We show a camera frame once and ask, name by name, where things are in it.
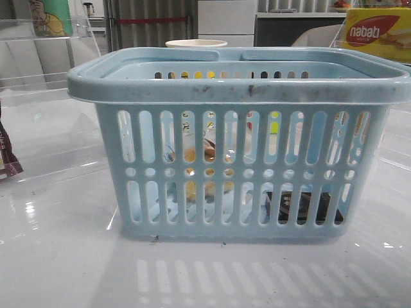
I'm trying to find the yellow nabati wafer box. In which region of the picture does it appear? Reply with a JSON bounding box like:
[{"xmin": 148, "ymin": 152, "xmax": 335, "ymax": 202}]
[{"xmin": 338, "ymin": 8, "xmax": 410, "ymax": 64}]

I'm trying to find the maroon snack bag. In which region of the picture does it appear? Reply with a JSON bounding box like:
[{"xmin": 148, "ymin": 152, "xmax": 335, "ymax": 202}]
[{"xmin": 1, "ymin": 124, "xmax": 23, "ymax": 181}]

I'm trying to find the black tissue pack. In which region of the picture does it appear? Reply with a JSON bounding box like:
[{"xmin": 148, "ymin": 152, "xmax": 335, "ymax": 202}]
[{"xmin": 260, "ymin": 191, "xmax": 344, "ymax": 225}]

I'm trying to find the light blue plastic basket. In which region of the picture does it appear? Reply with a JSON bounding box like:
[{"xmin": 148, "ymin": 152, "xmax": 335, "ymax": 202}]
[{"xmin": 67, "ymin": 47, "xmax": 410, "ymax": 239}]

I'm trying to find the clear acrylic shelf left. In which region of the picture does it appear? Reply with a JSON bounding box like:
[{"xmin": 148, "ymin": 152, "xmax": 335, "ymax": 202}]
[{"xmin": 1, "ymin": 17, "xmax": 100, "ymax": 107}]

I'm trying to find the packaged bread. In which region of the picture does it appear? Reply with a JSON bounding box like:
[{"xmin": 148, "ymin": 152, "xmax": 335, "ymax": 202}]
[{"xmin": 164, "ymin": 128, "xmax": 251, "ymax": 203}]

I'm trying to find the clear acrylic stand right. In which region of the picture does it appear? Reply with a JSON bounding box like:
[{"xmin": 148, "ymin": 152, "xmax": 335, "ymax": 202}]
[{"xmin": 329, "ymin": 19, "xmax": 346, "ymax": 47}]

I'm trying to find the white drawer cabinet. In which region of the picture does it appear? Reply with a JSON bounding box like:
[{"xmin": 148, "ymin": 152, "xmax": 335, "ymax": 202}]
[{"xmin": 197, "ymin": 1, "xmax": 258, "ymax": 47}]

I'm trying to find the cream paper cup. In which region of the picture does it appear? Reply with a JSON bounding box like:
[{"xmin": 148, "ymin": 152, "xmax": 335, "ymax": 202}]
[{"xmin": 165, "ymin": 38, "xmax": 227, "ymax": 47}]

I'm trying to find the green cartoon snack package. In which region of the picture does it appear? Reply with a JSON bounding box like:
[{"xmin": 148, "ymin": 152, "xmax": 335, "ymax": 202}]
[{"xmin": 29, "ymin": 0, "xmax": 73, "ymax": 37}]

